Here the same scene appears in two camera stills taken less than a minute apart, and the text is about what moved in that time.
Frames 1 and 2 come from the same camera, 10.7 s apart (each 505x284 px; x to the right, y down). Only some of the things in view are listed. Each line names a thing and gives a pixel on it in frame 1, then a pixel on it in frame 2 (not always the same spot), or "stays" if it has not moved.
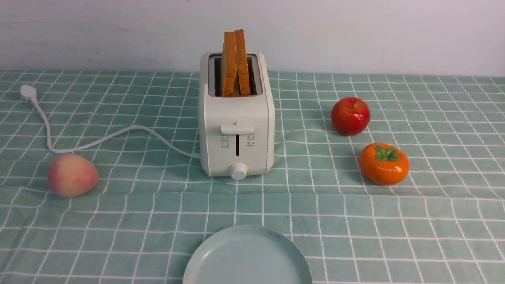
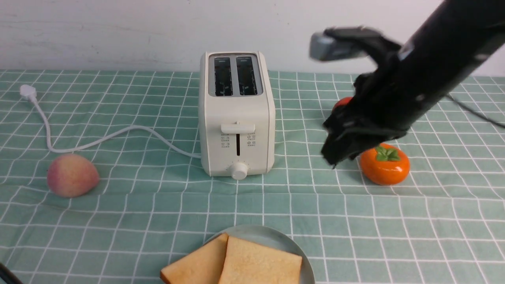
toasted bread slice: (229, 64) to (203, 265)
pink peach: (72, 176) stays
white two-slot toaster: (236, 134) stays
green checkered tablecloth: (443, 223) stays
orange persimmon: (383, 164) stays
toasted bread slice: (244, 84) to (248, 262)
